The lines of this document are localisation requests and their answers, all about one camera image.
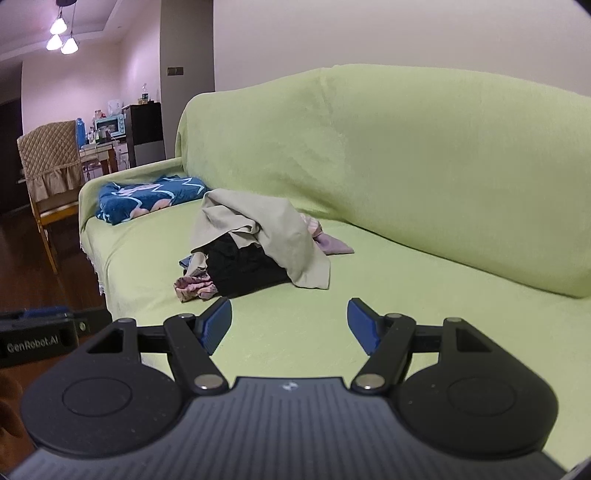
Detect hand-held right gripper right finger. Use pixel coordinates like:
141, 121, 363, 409
347, 298, 497, 396

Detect teal toaster oven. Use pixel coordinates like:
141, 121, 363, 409
95, 115, 127, 141

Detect wooden table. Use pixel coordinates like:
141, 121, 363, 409
79, 141, 118, 183

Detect pink striped garment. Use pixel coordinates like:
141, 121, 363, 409
300, 213, 324, 239

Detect black refrigerator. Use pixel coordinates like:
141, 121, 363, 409
121, 102, 166, 168

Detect sofa with green cover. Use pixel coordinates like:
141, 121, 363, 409
78, 64, 591, 472

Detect black garment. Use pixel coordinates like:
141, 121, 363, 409
205, 233, 291, 298

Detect dark wooden door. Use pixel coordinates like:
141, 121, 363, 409
0, 99, 25, 214

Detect chair with quilted cover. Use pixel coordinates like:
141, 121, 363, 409
17, 120, 86, 275

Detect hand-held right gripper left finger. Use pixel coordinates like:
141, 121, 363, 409
85, 296, 233, 396

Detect beige garment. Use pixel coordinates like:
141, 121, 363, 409
189, 188, 332, 291

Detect ceiling lamp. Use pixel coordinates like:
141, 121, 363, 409
45, 0, 81, 56

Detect pink floral garment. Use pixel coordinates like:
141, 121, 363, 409
174, 272, 219, 304

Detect blue floral blanket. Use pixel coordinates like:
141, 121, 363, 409
95, 175, 213, 226

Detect lilac garment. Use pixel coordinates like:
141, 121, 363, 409
314, 230, 355, 256

